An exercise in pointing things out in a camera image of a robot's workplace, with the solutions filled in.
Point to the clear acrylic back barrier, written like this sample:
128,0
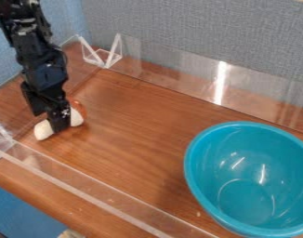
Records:
270,97

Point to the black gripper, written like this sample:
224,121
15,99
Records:
44,71

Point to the white brown toy mushroom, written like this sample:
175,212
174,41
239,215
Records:
43,130

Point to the blue plastic bowl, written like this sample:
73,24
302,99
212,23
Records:
243,169

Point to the clear acrylic front barrier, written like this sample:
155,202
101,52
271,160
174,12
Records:
89,204

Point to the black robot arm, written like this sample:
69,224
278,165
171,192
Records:
23,16

